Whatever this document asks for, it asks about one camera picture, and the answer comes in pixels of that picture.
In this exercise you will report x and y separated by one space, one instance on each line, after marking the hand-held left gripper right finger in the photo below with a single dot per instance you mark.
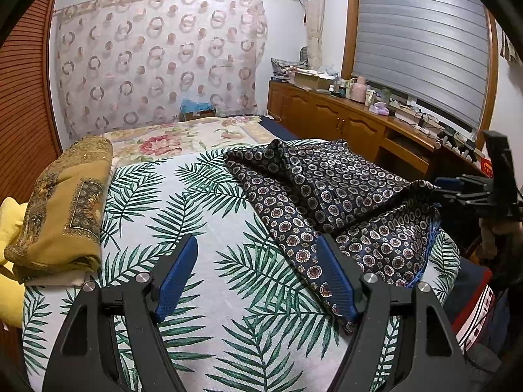
337 277

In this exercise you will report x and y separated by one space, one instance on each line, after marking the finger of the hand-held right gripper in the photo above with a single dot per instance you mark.
465 202
461 183

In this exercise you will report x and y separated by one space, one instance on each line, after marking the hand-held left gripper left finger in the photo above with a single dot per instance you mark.
177 277

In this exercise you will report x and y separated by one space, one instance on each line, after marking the navy medallion print satin shirt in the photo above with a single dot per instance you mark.
327 188

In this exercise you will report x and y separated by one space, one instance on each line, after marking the person's right hand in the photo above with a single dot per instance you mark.
492 235

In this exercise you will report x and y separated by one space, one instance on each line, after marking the green leaf print bed sheet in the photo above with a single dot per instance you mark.
204 220

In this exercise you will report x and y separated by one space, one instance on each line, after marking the beige hanging cloth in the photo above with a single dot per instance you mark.
512 49

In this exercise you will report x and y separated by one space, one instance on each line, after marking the purple tissue pack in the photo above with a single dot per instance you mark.
379 108

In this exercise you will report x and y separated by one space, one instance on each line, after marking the red white striped cloth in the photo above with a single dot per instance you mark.
474 318

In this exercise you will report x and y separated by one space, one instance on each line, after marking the green glass jar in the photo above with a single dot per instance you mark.
385 94

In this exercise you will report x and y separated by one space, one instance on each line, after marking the ochre patterned folded cloth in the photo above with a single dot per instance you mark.
65 204

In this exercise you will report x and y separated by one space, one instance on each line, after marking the floral bed sheet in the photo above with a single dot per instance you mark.
171 139

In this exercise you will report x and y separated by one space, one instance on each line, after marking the pink thermos jug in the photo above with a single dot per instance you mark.
358 90

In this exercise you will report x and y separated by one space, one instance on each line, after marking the wooden sideboard cabinet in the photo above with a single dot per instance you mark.
327 114

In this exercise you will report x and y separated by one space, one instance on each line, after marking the navy blue bed cover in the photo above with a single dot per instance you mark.
282 130

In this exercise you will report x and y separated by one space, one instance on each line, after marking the yellow pillow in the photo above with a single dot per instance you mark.
10 294

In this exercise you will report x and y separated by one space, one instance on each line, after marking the blue plastic bag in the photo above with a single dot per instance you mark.
197 108

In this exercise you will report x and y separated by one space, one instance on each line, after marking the cardboard box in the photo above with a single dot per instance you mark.
310 79

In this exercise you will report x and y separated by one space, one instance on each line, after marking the small desk fan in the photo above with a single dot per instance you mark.
305 55

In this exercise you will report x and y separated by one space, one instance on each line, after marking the floral fabric bag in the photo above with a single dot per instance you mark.
286 67

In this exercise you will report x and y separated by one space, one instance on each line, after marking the beige lace curtain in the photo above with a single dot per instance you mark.
313 28

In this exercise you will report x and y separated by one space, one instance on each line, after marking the circle print sheer curtain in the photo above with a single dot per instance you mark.
163 61

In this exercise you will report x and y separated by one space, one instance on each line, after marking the wooden slatted door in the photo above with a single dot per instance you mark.
24 110

